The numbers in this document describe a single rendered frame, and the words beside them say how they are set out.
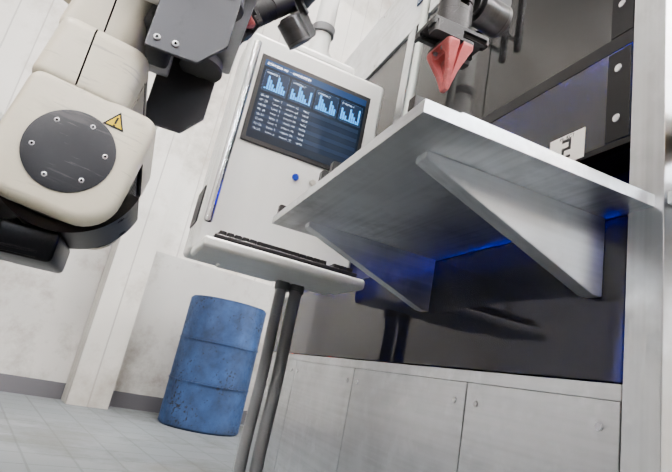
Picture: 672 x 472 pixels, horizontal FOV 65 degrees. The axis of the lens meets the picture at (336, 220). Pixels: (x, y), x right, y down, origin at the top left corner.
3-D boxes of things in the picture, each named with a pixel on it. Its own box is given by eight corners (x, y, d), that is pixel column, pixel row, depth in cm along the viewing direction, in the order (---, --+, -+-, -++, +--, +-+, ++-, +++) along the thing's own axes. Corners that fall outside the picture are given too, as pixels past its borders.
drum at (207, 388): (218, 424, 442) (246, 311, 470) (252, 440, 391) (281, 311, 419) (145, 415, 409) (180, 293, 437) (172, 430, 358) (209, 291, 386)
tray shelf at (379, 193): (437, 273, 143) (438, 266, 143) (691, 222, 80) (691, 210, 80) (271, 223, 128) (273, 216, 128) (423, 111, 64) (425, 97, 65)
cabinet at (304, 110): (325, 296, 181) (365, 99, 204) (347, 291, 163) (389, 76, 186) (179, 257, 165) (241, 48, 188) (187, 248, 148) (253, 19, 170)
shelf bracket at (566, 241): (586, 298, 84) (590, 222, 87) (602, 297, 81) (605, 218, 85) (402, 240, 73) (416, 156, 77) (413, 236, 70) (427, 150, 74)
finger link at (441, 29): (469, 87, 79) (476, 34, 82) (429, 70, 77) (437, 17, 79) (444, 105, 85) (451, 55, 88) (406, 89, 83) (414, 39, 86)
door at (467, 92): (394, 174, 173) (420, 27, 191) (483, 122, 131) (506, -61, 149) (392, 174, 173) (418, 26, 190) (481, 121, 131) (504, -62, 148)
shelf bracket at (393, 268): (421, 312, 129) (429, 261, 133) (428, 311, 126) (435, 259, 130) (293, 277, 118) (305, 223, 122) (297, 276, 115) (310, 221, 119)
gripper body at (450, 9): (489, 48, 82) (493, 9, 84) (434, 23, 79) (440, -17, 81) (464, 67, 88) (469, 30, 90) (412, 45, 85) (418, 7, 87)
